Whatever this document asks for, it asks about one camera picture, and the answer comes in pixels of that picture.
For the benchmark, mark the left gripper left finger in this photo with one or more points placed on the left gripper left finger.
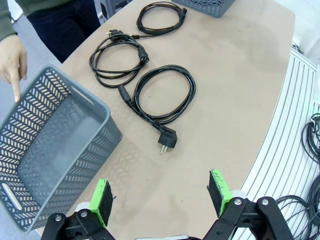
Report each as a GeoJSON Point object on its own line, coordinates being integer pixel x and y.
{"type": "Point", "coordinates": [100, 207]}

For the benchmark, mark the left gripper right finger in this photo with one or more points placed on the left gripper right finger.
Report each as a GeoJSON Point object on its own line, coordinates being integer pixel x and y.
{"type": "Point", "coordinates": [220, 195]}

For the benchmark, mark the person's right forearm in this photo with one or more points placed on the person's right forearm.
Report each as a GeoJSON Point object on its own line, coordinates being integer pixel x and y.
{"type": "Point", "coordinates": [5, 22]}

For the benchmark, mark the person's right hand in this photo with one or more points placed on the person's right hand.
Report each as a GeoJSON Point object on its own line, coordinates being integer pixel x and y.
{"type": "Point", "coordinates": [10, 60]}

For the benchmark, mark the grey plastic lattice basket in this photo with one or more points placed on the grey plastic lattice basket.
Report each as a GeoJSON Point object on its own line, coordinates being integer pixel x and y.
{"type": "Point", "coordinates": [207, 7]}
{"type": "Point", "coordinates": [105, 140]}

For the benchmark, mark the white ribbed panel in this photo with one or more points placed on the white ribbed panel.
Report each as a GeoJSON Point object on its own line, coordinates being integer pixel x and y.
{"type": "Point", "coordinates": [287, 112]}

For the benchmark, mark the person in green sweater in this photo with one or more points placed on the person in green sweater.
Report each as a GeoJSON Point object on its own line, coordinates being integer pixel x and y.
{"type": "Point", "coordinates": [62, 25]}

